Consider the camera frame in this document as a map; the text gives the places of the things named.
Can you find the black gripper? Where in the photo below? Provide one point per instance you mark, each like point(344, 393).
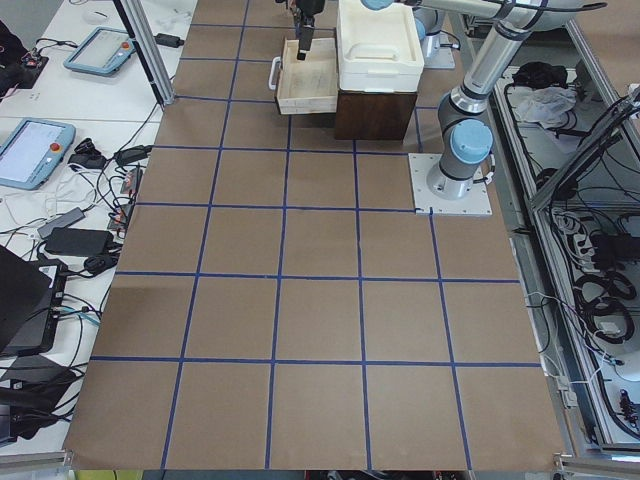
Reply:
point(310, 7)

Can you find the wooden drawer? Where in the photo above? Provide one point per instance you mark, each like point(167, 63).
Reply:
point(308, 86)

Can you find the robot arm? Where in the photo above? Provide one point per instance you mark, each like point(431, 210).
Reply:
point(467, 139)

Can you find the white foam tray box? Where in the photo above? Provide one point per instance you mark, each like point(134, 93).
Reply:
point(378, 51)

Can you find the dark wooden cabinet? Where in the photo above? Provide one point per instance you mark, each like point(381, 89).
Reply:
point(373, 116)

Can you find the upper teach pendant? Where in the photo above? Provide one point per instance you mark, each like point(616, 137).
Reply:
point(102, 53)

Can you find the teach pendant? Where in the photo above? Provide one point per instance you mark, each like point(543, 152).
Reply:
point(33, 151)
point(102, 53)

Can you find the white cloth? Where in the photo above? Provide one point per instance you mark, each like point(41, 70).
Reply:
point(548, 107)

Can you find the lower teach pendant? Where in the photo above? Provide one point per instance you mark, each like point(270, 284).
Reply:
point(33, 151)

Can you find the black power adapter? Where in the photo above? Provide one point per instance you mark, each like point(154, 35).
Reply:
point(78, 242)

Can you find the black laptop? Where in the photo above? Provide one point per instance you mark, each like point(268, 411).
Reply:
point(31, 293)

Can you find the aluminium frame post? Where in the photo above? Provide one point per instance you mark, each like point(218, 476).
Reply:
point(134, 19)

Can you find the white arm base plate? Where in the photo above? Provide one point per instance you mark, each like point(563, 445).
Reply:
point(436, 194)

